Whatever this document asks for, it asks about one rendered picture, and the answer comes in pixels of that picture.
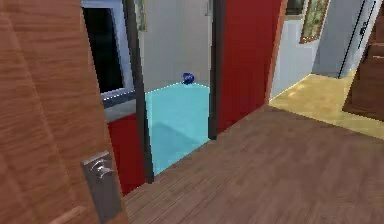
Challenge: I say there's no black door handle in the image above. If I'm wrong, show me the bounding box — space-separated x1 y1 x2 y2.
357 12 370 50

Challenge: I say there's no grey metal door handle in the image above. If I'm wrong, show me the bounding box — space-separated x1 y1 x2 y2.
81 150 124 224

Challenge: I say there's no white framed dark window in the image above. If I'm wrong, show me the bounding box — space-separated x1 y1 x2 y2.
81 0 137 110

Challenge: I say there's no thin framed wall picture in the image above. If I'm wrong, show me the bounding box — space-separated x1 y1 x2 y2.
134 0 148 33

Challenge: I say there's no grey room door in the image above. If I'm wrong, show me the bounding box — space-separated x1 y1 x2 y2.
311 0 377 80

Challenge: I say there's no brown wooden cupboard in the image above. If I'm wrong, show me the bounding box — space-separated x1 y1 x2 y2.
342 3 384 122

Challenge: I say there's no brown wooden room door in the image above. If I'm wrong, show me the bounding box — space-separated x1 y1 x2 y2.
0 0 130 224

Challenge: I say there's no brown framed wall picture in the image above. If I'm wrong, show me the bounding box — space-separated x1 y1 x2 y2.
298 0 331 45

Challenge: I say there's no small blue ball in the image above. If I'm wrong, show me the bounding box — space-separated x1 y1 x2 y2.
181 72 196 86

